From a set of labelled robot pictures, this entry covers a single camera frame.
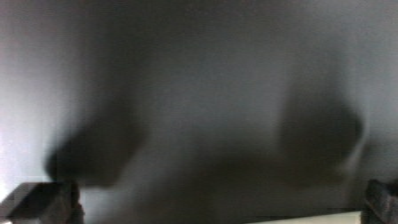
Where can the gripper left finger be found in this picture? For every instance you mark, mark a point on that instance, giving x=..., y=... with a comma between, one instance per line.
x=43, y=203

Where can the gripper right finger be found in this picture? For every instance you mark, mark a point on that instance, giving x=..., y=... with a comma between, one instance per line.
x=381, y=203

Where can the white cabinet door panel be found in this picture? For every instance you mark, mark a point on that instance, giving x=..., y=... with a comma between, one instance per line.
x=208, y=106

